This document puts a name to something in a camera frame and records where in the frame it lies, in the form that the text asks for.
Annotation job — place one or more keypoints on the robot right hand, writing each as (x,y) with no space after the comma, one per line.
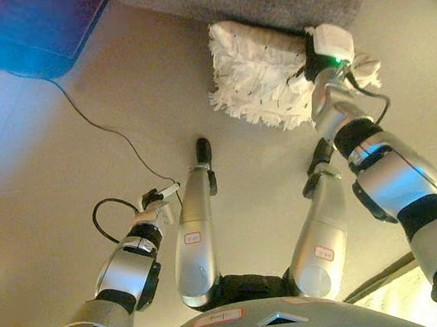
(333,44)

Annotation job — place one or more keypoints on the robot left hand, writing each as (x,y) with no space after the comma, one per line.
(161,210)

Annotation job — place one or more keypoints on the white shaggy cloth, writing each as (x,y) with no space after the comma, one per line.
(256,77)

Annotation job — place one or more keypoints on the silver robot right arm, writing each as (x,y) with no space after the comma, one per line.
(396,180)

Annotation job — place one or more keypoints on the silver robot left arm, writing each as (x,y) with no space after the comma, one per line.
(124,271)

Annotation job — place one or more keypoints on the silver robot left leg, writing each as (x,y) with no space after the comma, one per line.
(196,232)

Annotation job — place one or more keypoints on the silver robot leg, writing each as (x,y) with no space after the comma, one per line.
(196,232)
(319,231)

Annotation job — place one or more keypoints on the silver robot right leg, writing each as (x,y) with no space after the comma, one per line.
(319,231)

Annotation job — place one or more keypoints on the grey robot torso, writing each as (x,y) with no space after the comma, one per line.
(274,325)

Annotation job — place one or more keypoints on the blue box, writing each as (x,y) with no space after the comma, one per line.
(33,34)

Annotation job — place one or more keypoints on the bed with cream bedding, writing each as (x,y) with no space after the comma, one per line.
(396,289)

